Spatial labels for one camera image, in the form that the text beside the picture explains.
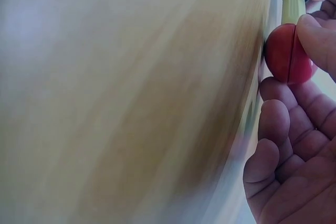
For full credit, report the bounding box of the person's right hand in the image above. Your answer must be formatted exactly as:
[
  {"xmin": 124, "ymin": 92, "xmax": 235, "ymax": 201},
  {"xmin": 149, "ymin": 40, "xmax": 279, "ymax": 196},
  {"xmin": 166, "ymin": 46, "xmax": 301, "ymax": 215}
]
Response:
[{"xmin": 243, "ymin": 14, "xmax": 336, "ymax": 224}]

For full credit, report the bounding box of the red split toy ball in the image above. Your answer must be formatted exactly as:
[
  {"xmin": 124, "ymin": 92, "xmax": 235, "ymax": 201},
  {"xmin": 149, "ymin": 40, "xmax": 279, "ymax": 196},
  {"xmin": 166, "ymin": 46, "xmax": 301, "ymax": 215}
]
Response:
[{"xmin": 264, "ymin": 23, "xmax": 319, "ymax": 86}]

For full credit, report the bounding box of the pale yellow ribbed cylinder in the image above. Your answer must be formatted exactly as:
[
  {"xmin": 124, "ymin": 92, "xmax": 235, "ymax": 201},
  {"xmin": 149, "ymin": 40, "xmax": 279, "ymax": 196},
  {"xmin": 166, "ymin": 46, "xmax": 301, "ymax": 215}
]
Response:
[{"xmin": 281, "ymin": 0, "xmax": 307, "ymax": 25}]

